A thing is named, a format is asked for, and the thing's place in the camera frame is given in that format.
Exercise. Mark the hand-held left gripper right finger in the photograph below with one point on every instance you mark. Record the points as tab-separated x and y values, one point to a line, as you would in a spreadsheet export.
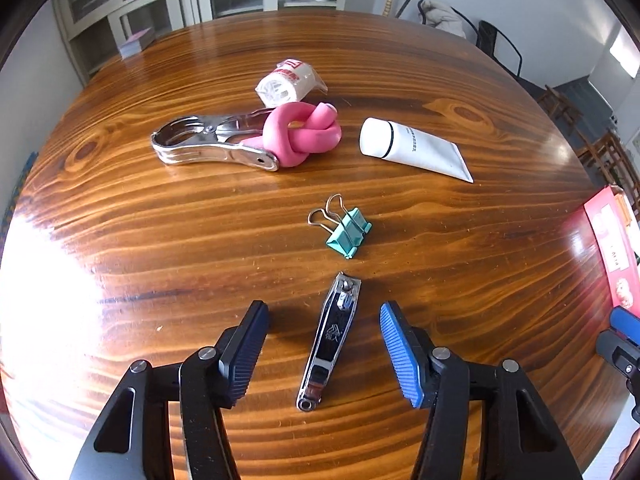
400	350

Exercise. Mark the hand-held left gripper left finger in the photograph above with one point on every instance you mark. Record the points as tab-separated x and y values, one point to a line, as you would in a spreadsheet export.
247	345

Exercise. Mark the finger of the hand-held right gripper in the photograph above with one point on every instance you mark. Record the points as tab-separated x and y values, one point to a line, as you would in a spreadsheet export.
622	322

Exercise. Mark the silver nail clipper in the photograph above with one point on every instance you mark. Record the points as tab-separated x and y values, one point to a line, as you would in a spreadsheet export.
330	340

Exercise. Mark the red cardboard box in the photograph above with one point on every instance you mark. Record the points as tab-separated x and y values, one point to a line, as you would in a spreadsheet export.
610	240

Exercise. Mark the person's right forearm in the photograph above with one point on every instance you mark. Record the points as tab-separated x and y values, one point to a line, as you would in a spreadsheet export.
629	460

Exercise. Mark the teal binder clip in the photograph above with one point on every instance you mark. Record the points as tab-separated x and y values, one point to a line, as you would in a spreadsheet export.
347	232

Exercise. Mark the wooden chair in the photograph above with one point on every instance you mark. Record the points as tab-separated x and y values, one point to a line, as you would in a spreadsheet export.
560	107
612	170

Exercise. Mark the large metal clamp clip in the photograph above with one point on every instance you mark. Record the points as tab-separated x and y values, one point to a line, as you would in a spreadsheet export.
210	152

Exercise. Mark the white cream tube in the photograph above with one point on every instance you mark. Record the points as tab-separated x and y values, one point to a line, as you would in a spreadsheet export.
415	150

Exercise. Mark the pink knotted foam toy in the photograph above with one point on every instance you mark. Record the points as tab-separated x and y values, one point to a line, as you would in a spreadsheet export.
300	135

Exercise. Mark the white gauze bandage roll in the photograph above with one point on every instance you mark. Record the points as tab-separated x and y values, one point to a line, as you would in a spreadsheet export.
285	85

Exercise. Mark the black metal chair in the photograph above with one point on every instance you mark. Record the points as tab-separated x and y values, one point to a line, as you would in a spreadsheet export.
497	45

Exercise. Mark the pink card box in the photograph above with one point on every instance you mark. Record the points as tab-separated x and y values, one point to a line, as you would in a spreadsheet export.
137	42

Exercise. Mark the beige jacket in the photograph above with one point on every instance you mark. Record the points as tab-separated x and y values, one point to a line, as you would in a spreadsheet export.
442	17

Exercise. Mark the dark stick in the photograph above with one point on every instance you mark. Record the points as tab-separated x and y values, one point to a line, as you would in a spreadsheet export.
405	5

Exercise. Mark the grey glass-door cabinet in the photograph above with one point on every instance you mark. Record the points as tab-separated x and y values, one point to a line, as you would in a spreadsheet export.
150	0

